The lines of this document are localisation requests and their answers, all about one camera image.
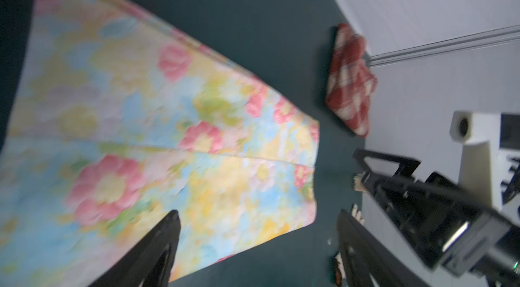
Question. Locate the floral yellow skirt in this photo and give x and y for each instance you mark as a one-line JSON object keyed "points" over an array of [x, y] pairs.
{"points": [[120, 118]]}

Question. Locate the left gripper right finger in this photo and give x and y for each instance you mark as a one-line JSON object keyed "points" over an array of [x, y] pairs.
{"points": [[366, 260]]}

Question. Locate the red plaid skirt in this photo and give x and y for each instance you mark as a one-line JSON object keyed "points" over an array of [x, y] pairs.
{"points": [[351, 84]]}

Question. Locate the small jar black lid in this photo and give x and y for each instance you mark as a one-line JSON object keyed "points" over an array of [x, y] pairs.
{"points": [[358, 184]]}

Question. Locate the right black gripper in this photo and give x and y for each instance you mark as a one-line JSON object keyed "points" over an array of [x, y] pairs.
{"points": [[443, 225]]}

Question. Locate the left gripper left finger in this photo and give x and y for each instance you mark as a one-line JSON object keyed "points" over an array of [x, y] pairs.
{"points": [[150, 261]]}

